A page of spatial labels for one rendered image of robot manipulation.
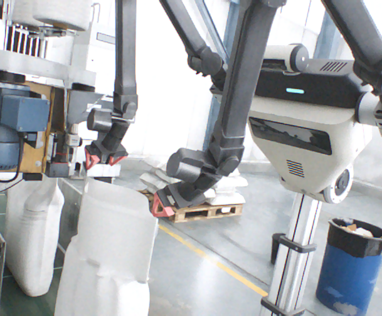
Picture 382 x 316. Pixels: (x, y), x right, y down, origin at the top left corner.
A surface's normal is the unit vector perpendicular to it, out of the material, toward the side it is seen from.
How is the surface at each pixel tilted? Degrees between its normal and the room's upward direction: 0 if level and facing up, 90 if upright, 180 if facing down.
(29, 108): 90
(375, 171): 90
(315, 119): 40
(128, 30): 98
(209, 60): 98
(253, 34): 117
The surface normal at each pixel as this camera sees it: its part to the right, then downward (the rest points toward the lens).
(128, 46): 0.50, 0.36
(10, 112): -0.43, 0.06
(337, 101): -0.69, 0.60
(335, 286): -0.72, 0.03
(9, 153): 0.83, 0.26
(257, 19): 0.21, 0.73
